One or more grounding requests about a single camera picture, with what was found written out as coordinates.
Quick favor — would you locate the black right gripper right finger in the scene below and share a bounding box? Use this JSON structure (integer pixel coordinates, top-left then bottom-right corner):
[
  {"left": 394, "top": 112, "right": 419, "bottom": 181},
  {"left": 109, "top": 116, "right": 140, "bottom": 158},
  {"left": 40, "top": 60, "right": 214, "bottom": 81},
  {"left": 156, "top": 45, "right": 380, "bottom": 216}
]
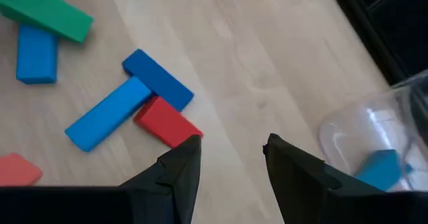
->
[{"left": 262, "top": 132, "right": 335, "bottom": 224}]

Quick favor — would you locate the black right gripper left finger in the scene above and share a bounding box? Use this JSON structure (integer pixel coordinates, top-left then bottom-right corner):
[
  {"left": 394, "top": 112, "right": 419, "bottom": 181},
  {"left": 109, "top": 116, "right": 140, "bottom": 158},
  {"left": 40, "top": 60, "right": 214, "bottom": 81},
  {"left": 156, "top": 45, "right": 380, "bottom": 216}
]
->
[{"left": 118, "top": 134, "right": 203, "bottom": 224}]

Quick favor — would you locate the medium blue block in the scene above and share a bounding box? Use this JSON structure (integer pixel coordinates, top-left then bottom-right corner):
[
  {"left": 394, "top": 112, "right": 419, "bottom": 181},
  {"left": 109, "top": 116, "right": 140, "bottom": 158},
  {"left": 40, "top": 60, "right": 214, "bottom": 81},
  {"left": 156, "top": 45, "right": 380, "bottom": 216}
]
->
[
  {"left": 354, "top": 148, "right": 414, "bottom": 192},
  {"left": 15, "top": 23, "right": 60, "bottom": 86}
]

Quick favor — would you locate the orange triangular prism block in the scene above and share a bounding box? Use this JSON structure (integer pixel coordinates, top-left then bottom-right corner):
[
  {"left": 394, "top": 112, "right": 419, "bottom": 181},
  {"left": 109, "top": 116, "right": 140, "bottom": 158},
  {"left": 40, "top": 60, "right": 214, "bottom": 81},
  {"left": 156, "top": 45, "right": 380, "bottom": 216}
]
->
[{"left": 0, "top": 152, "right": 43, "bottom": 187}]

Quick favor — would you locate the medium green block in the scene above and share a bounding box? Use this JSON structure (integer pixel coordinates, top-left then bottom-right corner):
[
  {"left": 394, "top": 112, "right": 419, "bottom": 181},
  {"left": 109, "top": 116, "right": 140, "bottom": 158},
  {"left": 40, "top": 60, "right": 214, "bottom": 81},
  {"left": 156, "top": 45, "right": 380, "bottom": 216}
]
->
[{"left": 0, "top": 0, "right": 95, "bottom": 44}]

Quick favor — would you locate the clear plastic bin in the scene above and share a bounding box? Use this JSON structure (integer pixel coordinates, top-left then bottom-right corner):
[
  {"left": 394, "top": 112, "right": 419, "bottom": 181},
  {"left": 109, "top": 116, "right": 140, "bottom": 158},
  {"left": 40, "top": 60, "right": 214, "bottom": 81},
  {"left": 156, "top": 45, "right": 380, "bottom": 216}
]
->
[{"left": 317, "top": 68, "right": 428, "bottom": 193}]

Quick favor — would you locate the long dark blue block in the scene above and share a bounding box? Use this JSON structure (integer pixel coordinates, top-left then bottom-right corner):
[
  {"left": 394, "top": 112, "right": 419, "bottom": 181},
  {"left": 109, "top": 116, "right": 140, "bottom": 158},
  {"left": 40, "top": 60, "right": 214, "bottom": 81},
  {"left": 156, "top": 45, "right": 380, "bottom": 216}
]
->
[{"left": 121, "top": 48, "right": 195, "bottom": 113}]

